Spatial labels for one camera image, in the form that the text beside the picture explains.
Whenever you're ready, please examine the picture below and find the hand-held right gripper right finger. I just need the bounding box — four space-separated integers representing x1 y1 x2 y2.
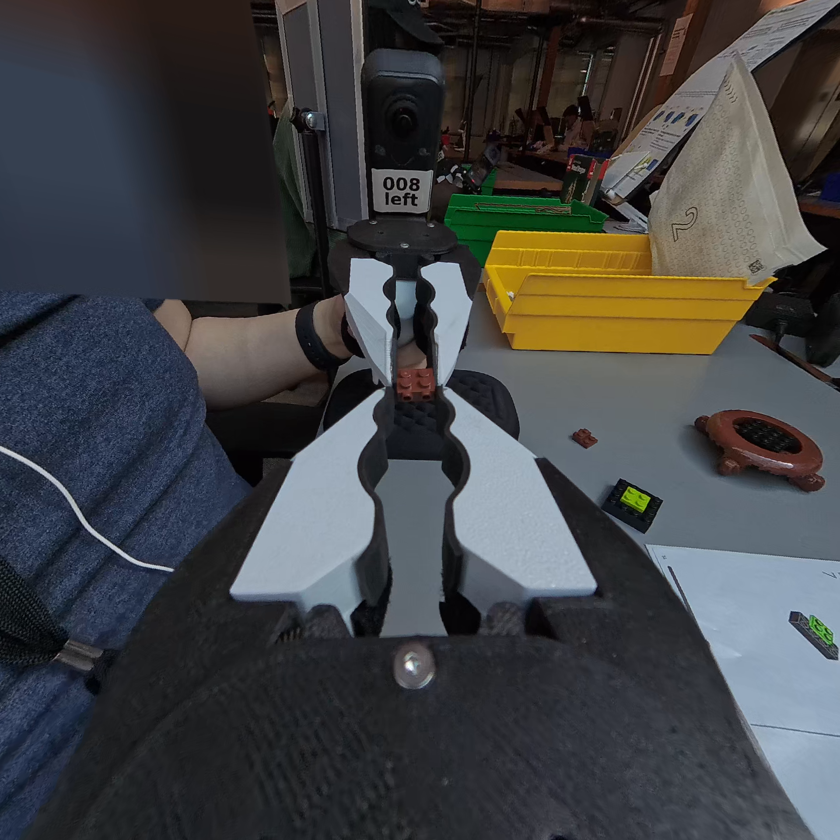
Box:
441 387 599 636

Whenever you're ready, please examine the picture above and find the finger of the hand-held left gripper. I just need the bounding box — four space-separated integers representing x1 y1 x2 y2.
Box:
343 257 403 387
419 261 476 389

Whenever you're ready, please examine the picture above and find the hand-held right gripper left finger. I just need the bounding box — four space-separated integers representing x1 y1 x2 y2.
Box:
230 387 395 636

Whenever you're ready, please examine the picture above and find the black and green brick assembly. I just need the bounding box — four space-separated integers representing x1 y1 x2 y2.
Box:
601 478 664 533

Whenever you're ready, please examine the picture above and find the person's left forearm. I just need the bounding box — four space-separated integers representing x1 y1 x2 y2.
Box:
154 298 329 412

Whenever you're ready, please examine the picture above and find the person's left hand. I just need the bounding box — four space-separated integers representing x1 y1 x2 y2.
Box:
315 294 366 359

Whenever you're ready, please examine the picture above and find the black wristband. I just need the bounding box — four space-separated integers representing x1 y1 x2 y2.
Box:
294 302 353 370

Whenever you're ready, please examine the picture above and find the black pole with clamp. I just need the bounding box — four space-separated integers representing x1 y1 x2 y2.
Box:
289 107 333 298

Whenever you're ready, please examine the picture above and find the green plastic bin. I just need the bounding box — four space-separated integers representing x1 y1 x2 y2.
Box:
444 194 610 265

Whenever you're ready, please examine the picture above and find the large yellow plastic bin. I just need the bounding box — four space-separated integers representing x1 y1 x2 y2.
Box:
484 266 777 356

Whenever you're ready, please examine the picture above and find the green and red toy box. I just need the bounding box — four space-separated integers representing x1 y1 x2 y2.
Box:
563 152 612 208

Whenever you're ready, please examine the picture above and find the brown round toy stand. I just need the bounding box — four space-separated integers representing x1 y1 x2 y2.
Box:
694 409 826 493

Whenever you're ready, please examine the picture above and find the person's blue sweater torso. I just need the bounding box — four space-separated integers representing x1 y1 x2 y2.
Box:
0 292 254 840

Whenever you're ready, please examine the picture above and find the white instruction booklet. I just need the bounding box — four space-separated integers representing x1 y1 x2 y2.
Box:
645 543 840 840

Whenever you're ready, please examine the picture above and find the white paper bag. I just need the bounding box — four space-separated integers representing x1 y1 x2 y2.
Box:
648 52 828 287

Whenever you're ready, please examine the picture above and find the white instruction sheet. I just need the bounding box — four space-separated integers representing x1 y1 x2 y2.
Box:
607 0 840 199

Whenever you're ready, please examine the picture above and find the dark brown stick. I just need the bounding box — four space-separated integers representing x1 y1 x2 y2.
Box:
750 333 840 393

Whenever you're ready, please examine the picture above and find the black device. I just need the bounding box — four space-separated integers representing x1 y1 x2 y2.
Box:
745 290 840 368

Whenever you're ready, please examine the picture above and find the grey partition frame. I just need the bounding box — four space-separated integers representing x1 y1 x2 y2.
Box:
276 0 370 232

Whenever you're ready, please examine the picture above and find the thin white cable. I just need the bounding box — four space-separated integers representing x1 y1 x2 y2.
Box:
0 445 175 573

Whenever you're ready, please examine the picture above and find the black strap with metal tip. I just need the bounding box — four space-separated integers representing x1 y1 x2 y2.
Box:
0 558 106 674

